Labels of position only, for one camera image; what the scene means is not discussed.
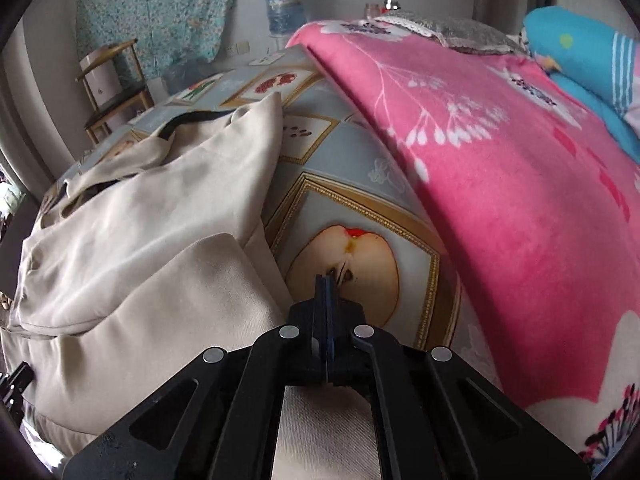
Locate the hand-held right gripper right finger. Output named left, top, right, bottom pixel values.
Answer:
left=326, top=270, right=591, bottom=480

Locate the empty clear water jug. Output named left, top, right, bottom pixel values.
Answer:
left=162, top=60, right=216, bottom=96

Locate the blue water dispenser bottle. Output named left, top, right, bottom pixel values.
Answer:
left=264, top=0, right=307, bottom=38

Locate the white cylinder appliance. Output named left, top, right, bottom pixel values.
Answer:
left=80, top=50, right=121, bottom=108

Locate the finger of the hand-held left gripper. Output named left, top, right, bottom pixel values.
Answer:
left=0, top=360, right=33, bottom=428

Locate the wooden chair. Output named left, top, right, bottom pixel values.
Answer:
left=75, top=39, right=156, bottom=146

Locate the cream zip jacket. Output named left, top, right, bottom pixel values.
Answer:
left=0, top=92, right=383, bottom=480

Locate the silver cushion with lace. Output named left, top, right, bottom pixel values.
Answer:
left=375, top=12, right=526, bottom=56

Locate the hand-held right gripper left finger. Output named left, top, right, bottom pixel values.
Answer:
left=62, top=274, right=328, bottom=480

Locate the fruit print tablecloth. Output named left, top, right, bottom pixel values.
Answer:
left=37, top=45, right=501, bottom=391

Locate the floral hanging cloth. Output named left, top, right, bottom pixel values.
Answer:
left=76, top=0, right=251, bottom=81

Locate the pink floral blanket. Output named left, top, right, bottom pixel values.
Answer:
left=285, top=19, right=640, bottom=480

